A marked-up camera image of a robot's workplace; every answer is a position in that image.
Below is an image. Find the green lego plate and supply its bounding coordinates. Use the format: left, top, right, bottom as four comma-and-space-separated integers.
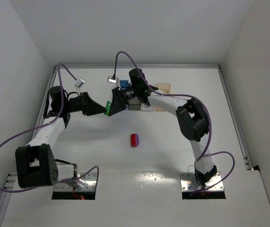
104, 101, 111, 115

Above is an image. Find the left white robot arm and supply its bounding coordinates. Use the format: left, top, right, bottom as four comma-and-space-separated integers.
15, 86, 106, 189

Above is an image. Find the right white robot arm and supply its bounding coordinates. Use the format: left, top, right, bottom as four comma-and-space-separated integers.
108, 69, 217, 187

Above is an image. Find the grey transparent bin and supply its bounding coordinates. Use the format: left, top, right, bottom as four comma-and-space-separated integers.
128, 97, 141, 111

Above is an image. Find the blue plastic bin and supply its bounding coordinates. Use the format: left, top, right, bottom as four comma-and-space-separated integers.
120, 80, 130, 89

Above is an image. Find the clear transparent bin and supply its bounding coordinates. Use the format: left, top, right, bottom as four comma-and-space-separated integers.
140, 104, 155, 112

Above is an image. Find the orange transparent bin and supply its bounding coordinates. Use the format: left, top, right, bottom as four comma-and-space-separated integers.
156, 82, 172, 112

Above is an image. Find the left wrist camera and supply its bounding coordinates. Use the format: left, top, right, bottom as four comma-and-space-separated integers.
74, 78, 85, 89

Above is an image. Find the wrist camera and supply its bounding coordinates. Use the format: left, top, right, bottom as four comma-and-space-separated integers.
107, 76, 118, 84
74, 78, 85, 89

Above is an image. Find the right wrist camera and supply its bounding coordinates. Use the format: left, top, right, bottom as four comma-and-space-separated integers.
107, 76, 118, 84

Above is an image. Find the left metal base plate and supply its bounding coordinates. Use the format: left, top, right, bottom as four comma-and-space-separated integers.
53, 172, 98, 192

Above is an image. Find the metal base plate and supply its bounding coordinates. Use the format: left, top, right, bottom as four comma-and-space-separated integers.
53, 172, 98, 192
180, 172, 224, 192

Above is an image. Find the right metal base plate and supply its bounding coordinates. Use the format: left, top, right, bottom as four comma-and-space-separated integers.
180, 172, 224, 192

